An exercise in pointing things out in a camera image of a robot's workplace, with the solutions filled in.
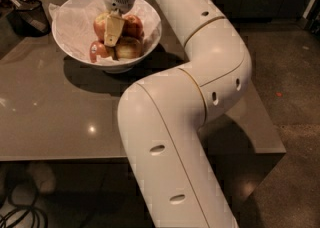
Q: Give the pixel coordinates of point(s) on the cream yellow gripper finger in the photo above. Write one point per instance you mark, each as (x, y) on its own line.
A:
(114, 24)

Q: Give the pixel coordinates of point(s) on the large red-yellow apple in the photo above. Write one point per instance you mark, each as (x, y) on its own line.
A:
(99, 25)

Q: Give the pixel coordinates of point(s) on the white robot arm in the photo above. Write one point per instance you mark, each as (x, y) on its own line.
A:
(159, 117)

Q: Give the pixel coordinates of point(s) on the red apple at back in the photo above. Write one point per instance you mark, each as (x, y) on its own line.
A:
(133, 26)

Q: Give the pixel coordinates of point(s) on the yellow-red apple front right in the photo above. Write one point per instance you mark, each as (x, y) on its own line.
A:
(128, 48)

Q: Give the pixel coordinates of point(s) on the red apple with sticker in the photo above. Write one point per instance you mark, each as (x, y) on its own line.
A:
(99, 50)

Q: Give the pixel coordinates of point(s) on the white ceramic bowl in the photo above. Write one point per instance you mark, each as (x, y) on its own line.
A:
(66, 22)

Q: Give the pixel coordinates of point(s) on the white crumpled paper liner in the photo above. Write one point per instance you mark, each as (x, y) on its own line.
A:
(73, 28)

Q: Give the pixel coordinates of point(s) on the black mesh basket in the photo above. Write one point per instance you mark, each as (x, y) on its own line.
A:
(29, 19)

